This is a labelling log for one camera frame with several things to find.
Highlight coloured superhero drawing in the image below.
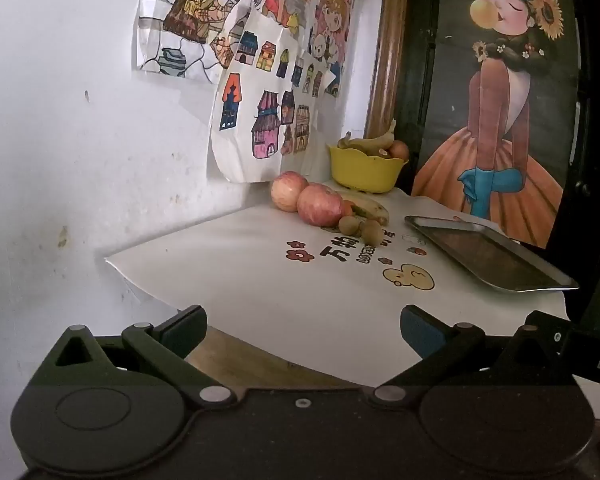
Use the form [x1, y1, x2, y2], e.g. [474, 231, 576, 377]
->
[135, 0, 263, 85]

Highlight wall poster of girl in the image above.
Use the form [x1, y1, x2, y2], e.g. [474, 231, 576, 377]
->
[412, 0, 581, 250]

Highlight cartoon girl and bear drawing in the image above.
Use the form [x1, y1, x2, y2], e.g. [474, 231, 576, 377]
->
[307, 0, 357, 100]

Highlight greenish yellow banana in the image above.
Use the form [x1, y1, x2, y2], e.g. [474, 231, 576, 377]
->
[337, 119, 397, 156]

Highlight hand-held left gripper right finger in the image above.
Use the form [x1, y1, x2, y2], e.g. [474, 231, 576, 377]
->
[367, 304, 576, 407]

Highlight white printed table cover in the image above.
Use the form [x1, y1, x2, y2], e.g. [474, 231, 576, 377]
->
[104, 180, 581, 389]

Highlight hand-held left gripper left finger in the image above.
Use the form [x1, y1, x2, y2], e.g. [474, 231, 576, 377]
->
[27, 304, 238, 408]

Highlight brown wooden post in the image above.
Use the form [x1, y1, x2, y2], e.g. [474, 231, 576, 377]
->
[364, 0, 411, 142]

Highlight yellow plastic bowl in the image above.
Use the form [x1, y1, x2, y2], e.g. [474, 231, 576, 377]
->
[327, 144, 410, 195]

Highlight deep red apple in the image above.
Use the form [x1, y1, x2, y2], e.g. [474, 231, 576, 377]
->
[297, 184, 346, 226]

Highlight metal tray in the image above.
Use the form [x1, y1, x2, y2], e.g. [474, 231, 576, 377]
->
[404, 215, 580, 293]

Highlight pale red apple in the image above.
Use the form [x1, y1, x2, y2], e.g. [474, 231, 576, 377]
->
[271, 171, 309, 213]

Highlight paper with house drawings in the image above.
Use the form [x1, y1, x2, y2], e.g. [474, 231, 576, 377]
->
[207, 7, 347, 184]

